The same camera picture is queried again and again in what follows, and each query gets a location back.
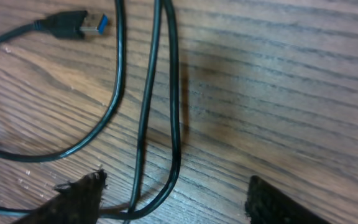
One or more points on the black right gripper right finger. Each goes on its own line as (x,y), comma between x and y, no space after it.
(266,204)

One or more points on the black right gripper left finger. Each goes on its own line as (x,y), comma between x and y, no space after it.
(76,203)

